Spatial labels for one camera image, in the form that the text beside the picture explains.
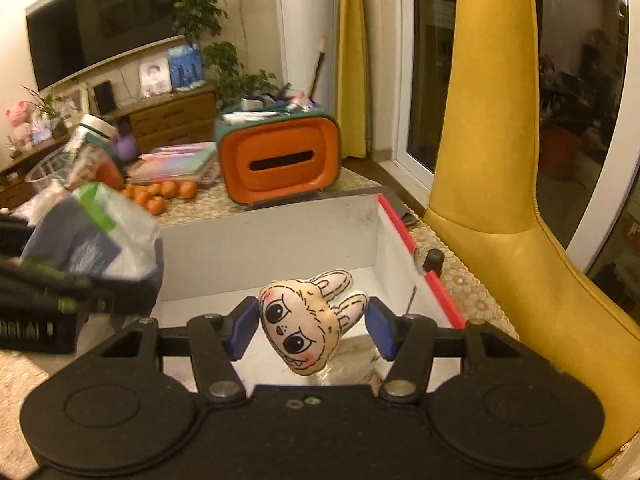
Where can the white framed glass door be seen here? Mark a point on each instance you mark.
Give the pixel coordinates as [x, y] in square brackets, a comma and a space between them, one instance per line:
[430, 60]

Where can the white green tissue packet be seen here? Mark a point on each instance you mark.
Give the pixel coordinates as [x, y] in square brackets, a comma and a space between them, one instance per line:
[115, 240]

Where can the black television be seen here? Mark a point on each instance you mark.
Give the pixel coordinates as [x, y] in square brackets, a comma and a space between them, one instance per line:
[100, 25]

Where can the white standing air conditioner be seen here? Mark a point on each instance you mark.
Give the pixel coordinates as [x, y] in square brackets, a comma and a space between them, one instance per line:
[305, 25]

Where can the floral packet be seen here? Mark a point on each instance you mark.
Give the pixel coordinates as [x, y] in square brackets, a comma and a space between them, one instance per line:
[95, 135]

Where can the wooden television cabinet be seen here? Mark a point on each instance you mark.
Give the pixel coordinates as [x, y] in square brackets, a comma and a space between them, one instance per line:
[175, 115]

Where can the pile of oranges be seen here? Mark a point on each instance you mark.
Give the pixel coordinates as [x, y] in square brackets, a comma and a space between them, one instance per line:
[156, 204]

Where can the pink plush toy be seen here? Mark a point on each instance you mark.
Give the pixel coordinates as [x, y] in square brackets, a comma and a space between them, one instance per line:
[20, 122]

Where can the portrait photo frame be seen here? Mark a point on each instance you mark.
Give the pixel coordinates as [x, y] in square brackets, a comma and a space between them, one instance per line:
[155, 77]

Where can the wooden stick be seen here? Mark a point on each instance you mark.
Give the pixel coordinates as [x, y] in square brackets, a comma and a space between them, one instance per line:
[320, 65]

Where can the gold lace covered desktop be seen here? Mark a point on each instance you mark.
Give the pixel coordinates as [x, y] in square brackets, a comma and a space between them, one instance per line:
[475, 300]

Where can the green potted plant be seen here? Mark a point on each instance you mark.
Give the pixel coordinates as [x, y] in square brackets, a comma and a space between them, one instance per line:
[200, 10]

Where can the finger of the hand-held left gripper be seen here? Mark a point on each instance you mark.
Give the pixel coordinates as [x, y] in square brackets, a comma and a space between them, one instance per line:
[15, 240]
[60, 290]

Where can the yellow chair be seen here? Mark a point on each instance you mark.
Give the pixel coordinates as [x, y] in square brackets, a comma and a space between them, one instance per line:
[500, 210]

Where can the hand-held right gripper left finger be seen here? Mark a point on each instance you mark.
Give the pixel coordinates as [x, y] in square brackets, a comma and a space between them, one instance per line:
[245, 331]

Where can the blue picture card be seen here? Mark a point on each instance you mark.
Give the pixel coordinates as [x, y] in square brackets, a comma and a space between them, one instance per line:
[185, 66]

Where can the red storage box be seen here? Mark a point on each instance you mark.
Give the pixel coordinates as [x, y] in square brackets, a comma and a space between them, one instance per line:
[250, 250]

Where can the small purple object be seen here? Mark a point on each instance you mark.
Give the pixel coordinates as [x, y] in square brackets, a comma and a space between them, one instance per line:
[126, 147]

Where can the wooden photo frame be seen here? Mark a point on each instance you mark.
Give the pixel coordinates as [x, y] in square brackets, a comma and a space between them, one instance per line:
[72, 105]

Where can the small black speaker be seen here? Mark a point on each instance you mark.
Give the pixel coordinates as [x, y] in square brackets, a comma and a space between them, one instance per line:
[105, 97]

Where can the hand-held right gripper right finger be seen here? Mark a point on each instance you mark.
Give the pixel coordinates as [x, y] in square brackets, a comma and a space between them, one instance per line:
[380, 331]

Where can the small black cap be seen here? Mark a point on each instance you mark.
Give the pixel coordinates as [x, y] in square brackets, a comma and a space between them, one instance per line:
[431, 261]

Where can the white crumpled tissue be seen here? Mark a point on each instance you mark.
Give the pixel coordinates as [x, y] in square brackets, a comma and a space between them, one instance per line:
[250, 116]

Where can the orange and green tissue box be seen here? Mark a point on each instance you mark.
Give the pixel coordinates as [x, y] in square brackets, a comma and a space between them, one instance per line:
[280, 160]

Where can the yellow curtain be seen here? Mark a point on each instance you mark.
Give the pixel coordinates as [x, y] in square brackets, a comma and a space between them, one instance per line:
[352, 60]

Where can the glass fruit bowl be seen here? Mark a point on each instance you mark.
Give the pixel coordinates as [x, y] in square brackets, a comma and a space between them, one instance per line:
[47, 170]

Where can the plush bunny head toy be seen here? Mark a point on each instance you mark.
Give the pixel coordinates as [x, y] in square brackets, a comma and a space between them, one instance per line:
[300, 320]

